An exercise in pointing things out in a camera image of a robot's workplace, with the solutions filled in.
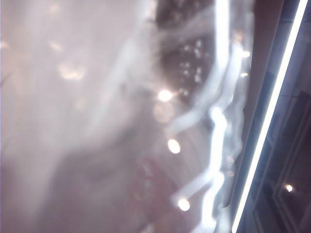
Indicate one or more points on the white ceiling light strip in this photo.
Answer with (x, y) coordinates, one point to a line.
(272, 104)

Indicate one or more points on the clear red-label water bottle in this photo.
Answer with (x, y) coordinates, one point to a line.
(121, 109)

